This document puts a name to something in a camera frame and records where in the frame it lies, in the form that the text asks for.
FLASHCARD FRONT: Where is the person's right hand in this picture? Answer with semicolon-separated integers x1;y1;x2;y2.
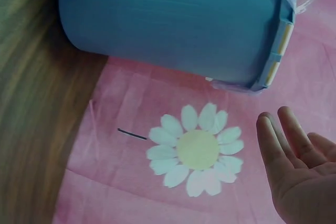
256;105;336;224

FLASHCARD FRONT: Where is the blue round bin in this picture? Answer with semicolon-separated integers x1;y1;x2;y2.
58;0;297;96

